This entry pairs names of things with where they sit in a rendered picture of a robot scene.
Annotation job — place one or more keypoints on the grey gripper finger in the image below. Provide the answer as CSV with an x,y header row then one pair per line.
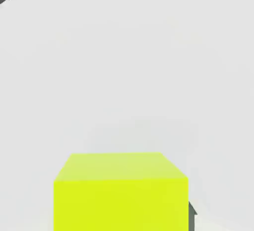
x,y
191,218

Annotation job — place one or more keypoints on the small yellow cube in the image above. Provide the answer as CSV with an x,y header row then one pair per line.
x,y
121,203

